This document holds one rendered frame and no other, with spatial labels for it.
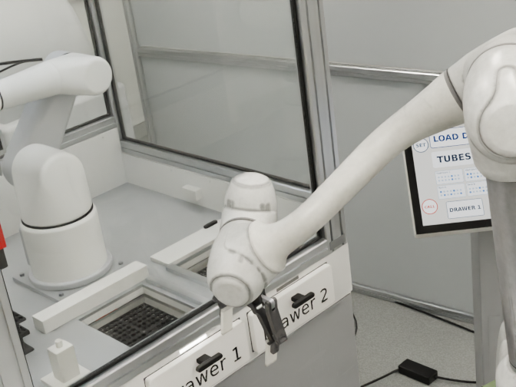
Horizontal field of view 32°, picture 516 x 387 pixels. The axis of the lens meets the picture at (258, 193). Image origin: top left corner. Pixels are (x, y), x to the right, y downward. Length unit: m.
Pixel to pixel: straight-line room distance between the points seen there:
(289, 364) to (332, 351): 0.17
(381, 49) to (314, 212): 1.96
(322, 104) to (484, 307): 0.80
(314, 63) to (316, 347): 0.75
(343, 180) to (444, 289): 2.22
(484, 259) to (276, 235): 1.09
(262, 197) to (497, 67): 0.53
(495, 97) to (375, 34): 2.15
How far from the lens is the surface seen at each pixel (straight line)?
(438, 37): 3.32
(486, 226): 2.37
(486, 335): 2.67
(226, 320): 1.96
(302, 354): 2.35
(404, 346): 3.62
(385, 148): 1.58
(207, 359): 2.04
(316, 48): 2.15
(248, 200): 1.67
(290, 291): 2.21
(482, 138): 1.34
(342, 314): 2.43
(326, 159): 2.23
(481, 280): 2.57
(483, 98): 1.34
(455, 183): 2.39
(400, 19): 3.38
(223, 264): 1.55
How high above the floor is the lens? 2.04
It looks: 24 degrees down
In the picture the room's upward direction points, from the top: 8 degrees counter-clockwise
